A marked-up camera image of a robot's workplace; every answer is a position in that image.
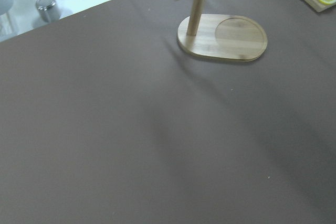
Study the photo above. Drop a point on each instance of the wooden cup rack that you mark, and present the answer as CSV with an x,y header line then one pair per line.
x,y
218,36

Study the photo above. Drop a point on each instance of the small steel cup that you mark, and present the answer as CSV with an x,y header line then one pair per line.
x,y
48,10

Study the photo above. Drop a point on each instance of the grey cup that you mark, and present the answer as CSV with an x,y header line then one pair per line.
x,y
5,6

